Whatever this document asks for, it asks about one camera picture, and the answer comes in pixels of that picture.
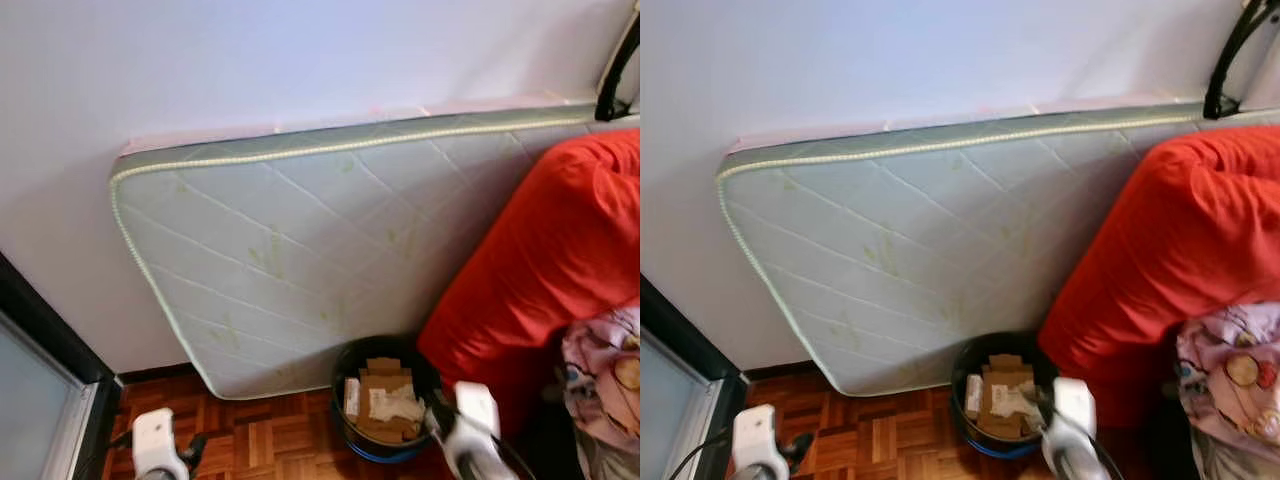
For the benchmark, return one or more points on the brown cardboard piece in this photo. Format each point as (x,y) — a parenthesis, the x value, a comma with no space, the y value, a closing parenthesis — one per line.
(1005,378)
(385,382)

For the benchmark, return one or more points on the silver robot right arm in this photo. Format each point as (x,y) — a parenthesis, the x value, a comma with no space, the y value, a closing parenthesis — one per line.
(480,472)
(1075,470)

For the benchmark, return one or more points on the white crumpled paper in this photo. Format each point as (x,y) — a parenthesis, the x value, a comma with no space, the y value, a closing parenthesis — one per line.
(395,405)
(1015,402)

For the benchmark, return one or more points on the dark wooden skirting board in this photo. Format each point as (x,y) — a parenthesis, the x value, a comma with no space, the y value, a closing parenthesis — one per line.
(150,374)
(780,370)

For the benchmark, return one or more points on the black round bin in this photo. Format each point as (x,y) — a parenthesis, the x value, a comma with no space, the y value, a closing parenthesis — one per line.
(338,400)
(957,400)

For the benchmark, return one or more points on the red covered mattress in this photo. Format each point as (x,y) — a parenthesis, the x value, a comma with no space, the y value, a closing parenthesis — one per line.
(540,250)
(1170,250)

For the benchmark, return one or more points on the pink cartoon print blanket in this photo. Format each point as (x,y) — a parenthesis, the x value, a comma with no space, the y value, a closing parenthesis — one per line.
(600,390)
(1225,400)

